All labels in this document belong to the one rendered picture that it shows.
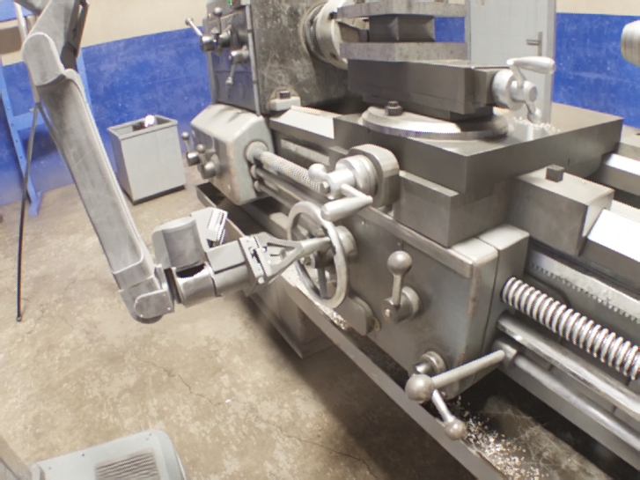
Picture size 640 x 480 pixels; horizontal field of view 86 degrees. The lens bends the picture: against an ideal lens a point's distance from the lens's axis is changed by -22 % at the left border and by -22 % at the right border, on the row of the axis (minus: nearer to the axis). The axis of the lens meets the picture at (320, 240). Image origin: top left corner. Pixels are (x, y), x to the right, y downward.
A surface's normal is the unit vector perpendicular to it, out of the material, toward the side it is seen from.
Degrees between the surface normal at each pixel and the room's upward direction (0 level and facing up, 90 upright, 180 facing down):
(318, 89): 90
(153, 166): 90
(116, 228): 77
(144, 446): 0
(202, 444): 0
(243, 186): 90
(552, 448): 0
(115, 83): 90
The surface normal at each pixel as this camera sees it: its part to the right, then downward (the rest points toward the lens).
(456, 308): -0.86, 0.29
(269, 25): 0.51, 0.37
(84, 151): 0.36, 0.19
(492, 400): -0.07, -0.88
